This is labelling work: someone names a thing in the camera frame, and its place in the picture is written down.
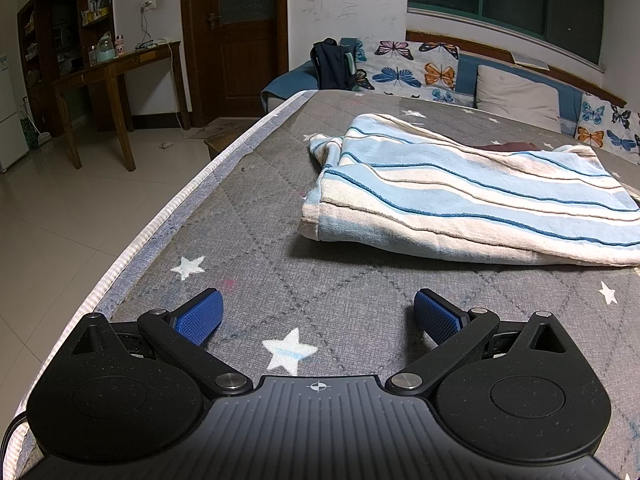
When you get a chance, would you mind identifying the butterfly print cloth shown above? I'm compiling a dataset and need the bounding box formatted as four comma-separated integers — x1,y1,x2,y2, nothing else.
575,96,640,166
351,38,461,107

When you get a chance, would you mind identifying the wooden desk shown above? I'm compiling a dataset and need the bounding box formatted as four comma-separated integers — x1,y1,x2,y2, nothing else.
51,40,192,171

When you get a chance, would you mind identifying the dark wooden shelf cabinet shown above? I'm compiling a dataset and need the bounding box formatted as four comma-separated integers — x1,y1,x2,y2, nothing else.
16,0,116,137

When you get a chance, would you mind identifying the blue white striped towel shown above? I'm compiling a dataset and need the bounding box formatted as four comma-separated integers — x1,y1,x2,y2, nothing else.
298,112,640,267

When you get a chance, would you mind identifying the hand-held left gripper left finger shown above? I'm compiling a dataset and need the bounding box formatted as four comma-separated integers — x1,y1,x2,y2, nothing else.
70,287,252,397

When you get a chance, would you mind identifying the white refrigerator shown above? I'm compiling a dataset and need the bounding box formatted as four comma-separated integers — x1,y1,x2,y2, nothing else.
0,52,30,175

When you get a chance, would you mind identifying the dark red cloth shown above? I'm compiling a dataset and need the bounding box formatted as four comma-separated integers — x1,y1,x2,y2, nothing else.
472,141,542,154

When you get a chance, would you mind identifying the beige pillow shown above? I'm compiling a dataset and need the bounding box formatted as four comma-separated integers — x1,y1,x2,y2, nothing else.
474,64,562,133

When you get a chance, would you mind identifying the blue bedding cloth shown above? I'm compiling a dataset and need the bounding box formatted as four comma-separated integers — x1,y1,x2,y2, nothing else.
260,60,321,112

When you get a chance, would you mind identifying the grey star print mattress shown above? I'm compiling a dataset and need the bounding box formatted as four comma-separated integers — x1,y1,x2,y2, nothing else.
10,89,640,480

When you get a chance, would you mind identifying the brown wooden door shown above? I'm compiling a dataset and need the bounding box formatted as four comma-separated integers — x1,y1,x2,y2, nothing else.
180,0,289,128

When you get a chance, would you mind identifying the book on sill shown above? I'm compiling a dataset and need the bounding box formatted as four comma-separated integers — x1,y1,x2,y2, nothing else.
512,52,551,70

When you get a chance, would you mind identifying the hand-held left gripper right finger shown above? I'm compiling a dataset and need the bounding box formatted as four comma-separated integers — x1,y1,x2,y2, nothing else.
387,287,571,397

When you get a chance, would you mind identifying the white hanging cable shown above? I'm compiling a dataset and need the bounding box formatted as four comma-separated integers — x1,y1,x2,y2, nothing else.
167,42,184,129

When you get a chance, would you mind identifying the brown doormat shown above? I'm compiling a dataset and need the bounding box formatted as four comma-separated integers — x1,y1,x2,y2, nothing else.
192,117,262,141

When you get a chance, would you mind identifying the dark backpack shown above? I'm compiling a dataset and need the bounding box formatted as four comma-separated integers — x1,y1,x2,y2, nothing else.
311,38,366,92

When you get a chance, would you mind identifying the white mop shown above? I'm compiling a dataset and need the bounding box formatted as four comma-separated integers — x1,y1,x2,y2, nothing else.
22,97,52,149

